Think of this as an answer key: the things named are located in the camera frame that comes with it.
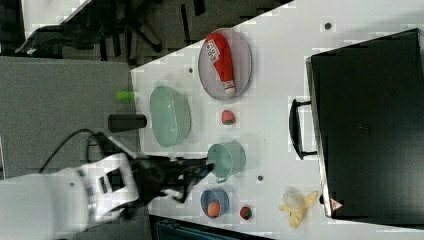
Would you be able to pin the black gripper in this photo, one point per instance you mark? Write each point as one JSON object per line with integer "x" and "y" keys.
{"x": 159, "y": 176}

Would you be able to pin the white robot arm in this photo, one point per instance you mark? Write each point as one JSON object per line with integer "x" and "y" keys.
{"x": 59, "y": 205}

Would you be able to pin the blue plastic cup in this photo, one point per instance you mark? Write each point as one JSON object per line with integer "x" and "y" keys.
{"x": 215, "y": 194}

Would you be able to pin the orange toy fruit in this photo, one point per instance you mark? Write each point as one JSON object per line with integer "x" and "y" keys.
{"x": 214, "y": 209}

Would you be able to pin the green plastic mug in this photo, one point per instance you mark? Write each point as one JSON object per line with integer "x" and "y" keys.
{"x": 228, "y": 158}

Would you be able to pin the small red toy strawberry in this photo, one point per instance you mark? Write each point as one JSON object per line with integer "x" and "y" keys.
{"x": 245, "y": 212}

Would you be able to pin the green plastic colander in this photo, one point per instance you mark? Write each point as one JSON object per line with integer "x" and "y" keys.
{"x": 170, "y": 116}

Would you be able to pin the pink toy strawberry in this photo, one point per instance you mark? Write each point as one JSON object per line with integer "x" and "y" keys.
{"x": 228, "y": 117}

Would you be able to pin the black cylinder upper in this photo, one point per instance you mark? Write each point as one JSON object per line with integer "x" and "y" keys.
{"x": 126, "y": 122}

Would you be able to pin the green cylinder object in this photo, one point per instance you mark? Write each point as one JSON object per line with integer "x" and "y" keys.
{"x": 125, "y": 95}

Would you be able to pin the peeled toy banana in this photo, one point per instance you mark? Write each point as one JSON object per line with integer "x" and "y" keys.
{"x": 297, "y": 205}

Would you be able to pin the grey round plate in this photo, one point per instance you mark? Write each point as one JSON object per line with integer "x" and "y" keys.
{"x": 242, "y": 66}

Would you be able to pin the red ketchup bottle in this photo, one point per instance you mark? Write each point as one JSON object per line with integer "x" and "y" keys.
{"x": 219, "y": 53}

